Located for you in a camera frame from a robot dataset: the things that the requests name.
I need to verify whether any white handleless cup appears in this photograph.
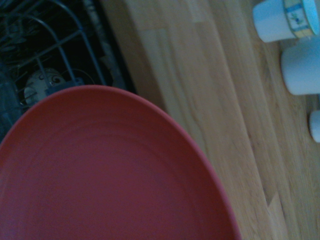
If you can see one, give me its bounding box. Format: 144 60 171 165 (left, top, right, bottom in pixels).
280 35 320 96

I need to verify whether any red round plate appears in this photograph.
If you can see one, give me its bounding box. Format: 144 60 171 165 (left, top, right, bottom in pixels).
0 84 243 240

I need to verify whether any wire dishwasher rack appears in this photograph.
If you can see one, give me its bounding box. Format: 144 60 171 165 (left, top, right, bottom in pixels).
0 0 109 131

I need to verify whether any white ceramic mug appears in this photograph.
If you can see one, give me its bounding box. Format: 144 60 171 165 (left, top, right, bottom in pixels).
252 0 320 43

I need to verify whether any white ceramic bowl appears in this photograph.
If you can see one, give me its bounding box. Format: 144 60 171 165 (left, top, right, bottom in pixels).
308 109 320 144

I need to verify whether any patterned beige bowl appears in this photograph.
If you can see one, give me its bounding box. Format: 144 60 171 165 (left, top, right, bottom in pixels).
23 69 69 106

